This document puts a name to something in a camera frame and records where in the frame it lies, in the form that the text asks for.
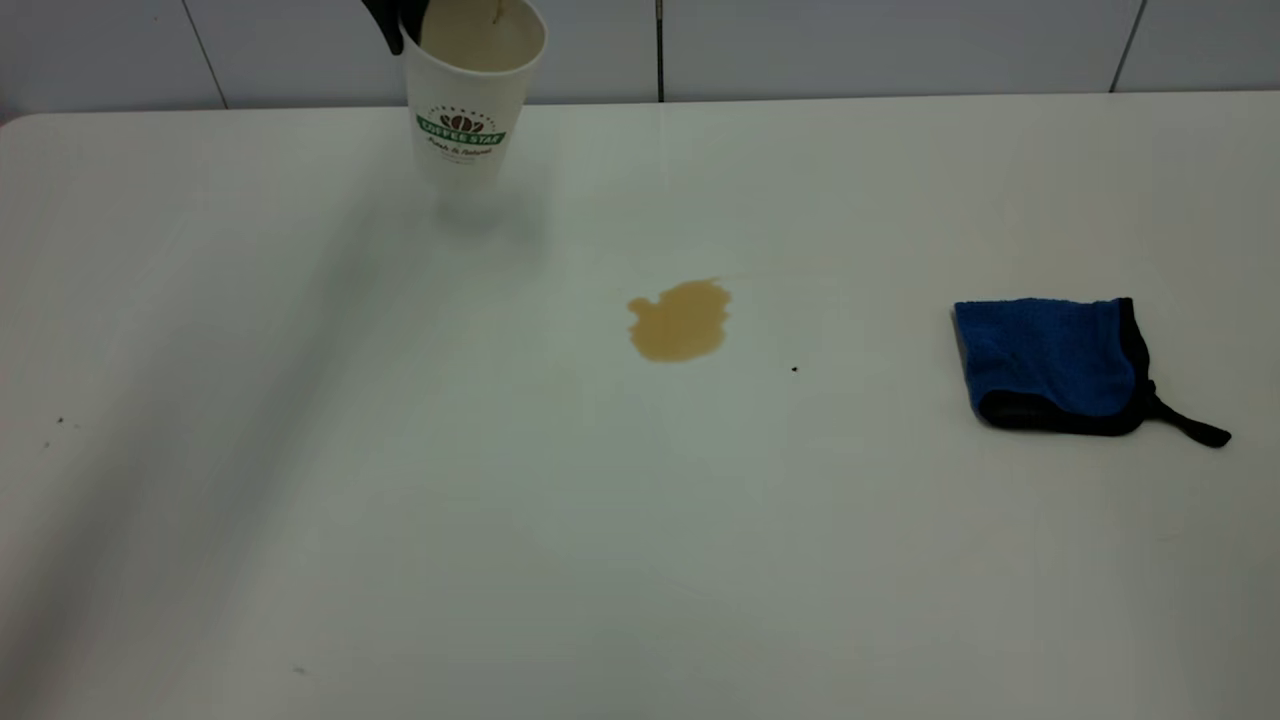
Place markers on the blue microfiber cloth black trim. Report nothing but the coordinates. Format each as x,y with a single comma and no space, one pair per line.
1050,355

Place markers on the brown coffee spill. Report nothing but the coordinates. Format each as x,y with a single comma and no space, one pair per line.
680,320

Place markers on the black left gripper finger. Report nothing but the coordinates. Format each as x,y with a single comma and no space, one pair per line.
392,18

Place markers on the white paper coffee cup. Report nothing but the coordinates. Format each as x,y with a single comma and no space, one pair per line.
465,110

